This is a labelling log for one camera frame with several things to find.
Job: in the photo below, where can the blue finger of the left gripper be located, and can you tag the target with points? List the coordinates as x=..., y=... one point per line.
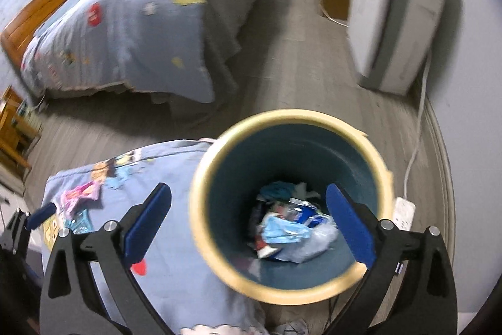
x=40, y=216

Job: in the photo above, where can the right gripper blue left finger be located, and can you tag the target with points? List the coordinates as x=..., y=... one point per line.
x=141, y=223

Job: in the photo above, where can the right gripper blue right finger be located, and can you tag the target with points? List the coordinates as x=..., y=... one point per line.
x=355, y=232

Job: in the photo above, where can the clear plastic wrap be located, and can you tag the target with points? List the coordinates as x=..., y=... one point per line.
x=320, y=240

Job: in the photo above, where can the blue foil snack bag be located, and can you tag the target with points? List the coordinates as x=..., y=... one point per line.
x=310, y=216

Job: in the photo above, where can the pink snack wrapper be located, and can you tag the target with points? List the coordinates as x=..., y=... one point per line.
x=71, y=201

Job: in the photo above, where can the blue face mask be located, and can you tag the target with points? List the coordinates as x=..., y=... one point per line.
x=281, y=231

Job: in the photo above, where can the blue glove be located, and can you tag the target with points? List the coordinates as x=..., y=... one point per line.
x=277, y=191

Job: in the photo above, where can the red white paper bag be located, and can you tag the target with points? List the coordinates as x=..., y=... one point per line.
x=265, y=250

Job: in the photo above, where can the yellow teal trash bin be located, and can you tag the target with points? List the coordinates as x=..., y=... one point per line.
x=309, y=149

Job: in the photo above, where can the white power strip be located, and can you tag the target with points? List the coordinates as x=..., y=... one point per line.
x=403, y=215

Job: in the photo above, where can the wooden stool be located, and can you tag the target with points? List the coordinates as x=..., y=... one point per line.
x=17, y=136

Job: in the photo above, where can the blue cartoon cushion cover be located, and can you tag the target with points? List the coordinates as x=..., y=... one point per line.
x=173, y=275

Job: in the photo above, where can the wooden bed headboard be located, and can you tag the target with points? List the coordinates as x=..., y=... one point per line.
x=18, y=33

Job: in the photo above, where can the blue cartoon bed duvet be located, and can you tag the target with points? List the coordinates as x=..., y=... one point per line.
x=169, y=47

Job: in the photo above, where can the white air purifier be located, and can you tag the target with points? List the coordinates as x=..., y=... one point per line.
x=388, y=41

